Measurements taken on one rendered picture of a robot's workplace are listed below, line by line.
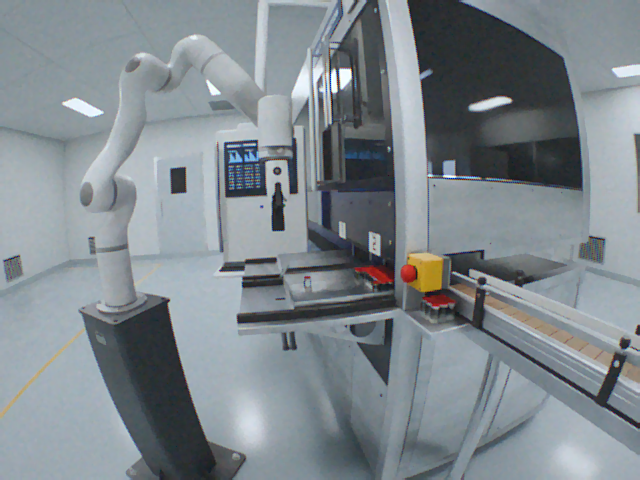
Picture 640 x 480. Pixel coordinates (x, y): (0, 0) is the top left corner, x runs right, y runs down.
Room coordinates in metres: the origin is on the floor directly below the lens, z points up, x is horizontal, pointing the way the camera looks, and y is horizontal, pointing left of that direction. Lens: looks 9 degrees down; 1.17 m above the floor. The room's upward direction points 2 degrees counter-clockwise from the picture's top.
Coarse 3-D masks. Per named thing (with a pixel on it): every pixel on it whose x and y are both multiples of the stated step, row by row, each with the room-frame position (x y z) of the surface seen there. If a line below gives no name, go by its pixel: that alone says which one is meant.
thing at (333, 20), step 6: (336, 6) 1.11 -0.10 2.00; (336, 12) 1.11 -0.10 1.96; (342, 12) 1.04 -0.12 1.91; (330, 18) 1.21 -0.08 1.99; (336, 18) 1.12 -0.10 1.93; (330, 24) 1.22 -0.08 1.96; (336, 24) 1.13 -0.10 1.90; (324, 30) 1.33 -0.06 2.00; (330, 30) 1.22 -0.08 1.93; (330, 36) 1.24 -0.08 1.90; (318, 42) 1.47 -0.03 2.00; (318, 48) 1.48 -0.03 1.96
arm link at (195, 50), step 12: (192, 36) 0.71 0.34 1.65; (204, 36) 0.72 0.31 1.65; (180, 48) 0.71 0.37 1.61; (192, 48) 0.70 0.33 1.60; (204, 48) 0.70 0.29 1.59; (216, 48) 0.71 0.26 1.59; (180, 60) 0.72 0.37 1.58; (192, 60) 0.71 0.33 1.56; (204, 60) 0.70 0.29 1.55; (180, 72) 0.77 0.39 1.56; (168, 84) 0.80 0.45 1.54
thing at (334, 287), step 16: (320, 272) 0.95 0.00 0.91; (336, 272) 0.96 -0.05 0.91; (352, 272) 0.98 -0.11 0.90; (288, 288) 0.79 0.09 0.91; (320, 288) 0.88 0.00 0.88; (336, 288) 0.87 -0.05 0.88; (352, 288) 0.87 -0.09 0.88; (368, 288) 0.86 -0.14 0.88; (304, 304) 0.68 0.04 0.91; (320, 304) 0.69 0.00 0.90; (336, 304) 0.70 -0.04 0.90
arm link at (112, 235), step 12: (120, 180) 0.77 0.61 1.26; (132, 180) 0.85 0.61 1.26; (120, 192) 0.76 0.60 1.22; (132, 192) 0.82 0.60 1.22; (120, 204) 0.78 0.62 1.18; (132, 204) 0.82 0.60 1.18; (108, 216) 0.79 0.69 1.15; (120, 216) 0.79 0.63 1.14; (108, 228) 0.73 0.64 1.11; (120, 228) 0.75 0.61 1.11; (96, 240) 0.71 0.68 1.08; (108, 240) 0.71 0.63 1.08; (120, 240) 0.74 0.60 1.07
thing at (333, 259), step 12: (312, 252) 1.29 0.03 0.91; (324, 252) 1.30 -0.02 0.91; (336, 252) 1.31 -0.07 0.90; (348, 252) 1.32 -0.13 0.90; (300, 264) 1.20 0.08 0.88; (312, 264) 1.19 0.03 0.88; (324, 264) 1.19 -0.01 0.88; (336, 264) 1.05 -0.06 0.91; (348, 264) 1.06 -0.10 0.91; (360, 264) 1.07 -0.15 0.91; (372, 264) 1.08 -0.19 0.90
